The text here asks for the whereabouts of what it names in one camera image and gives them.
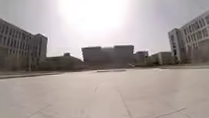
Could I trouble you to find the pale low building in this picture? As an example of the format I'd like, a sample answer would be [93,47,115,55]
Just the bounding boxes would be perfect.
[148,51,174,66]

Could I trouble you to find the white multi-storey building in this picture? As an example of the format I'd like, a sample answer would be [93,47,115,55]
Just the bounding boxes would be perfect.
[167,6,209,66]

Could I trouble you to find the small grey building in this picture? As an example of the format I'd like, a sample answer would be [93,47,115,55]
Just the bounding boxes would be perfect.
[133,49,150,67]

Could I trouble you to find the low dark building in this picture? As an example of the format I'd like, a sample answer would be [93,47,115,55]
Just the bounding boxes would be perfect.
[41,52,85,72]

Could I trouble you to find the large grey multi-storey building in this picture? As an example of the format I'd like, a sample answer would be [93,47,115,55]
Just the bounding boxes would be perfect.
[0,14,50,73]

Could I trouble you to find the dark wide block building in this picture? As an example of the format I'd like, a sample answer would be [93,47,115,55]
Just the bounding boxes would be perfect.
[81,44,136,70]

